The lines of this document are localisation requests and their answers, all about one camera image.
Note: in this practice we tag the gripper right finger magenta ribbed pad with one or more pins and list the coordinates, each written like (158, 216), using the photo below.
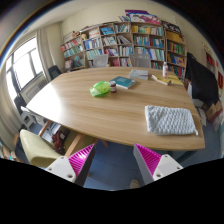
(152, 165)

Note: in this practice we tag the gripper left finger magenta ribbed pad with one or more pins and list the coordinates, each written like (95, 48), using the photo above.
(74, 168)

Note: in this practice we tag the light grey waffle towel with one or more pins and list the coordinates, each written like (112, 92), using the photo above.
(169, 121)

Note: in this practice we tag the dark red bag under table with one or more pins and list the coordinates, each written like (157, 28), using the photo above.
(60, 141)

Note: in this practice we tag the yellow-green upholstered chair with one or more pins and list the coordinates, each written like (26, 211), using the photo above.
(41, 153)

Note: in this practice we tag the green plastic bag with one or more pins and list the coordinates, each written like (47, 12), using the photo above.
(100, 88)

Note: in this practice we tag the cardboard box on floor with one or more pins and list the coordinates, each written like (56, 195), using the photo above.
(214, 111)

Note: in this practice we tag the teal book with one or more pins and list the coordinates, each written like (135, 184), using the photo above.
(124, 82)

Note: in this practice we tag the white radiator under window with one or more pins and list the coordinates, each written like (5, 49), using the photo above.
(33, 88)

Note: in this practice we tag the yellow book stack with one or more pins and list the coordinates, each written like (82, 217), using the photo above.
(170, 80)

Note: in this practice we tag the grey stacked books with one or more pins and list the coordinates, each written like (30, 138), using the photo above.
(138, 74)

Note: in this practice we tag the black office chair by window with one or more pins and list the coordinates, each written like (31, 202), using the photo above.
(54, 71)

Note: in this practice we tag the black jacket on chair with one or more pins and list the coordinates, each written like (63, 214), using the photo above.
(203, 81)

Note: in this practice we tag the grey chair right behind table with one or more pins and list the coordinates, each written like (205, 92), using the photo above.
(140, 60)

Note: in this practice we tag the grey chair behind table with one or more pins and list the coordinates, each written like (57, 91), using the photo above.
(100, 61)
(140, 60)

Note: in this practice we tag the grey chair left behind table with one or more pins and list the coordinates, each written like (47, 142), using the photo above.
(100, 61)

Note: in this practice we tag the large wooden bookshelf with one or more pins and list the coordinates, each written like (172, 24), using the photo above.
(162, 42)

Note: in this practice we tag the window with dark frame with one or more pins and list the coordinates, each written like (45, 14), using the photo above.
(22, 67)

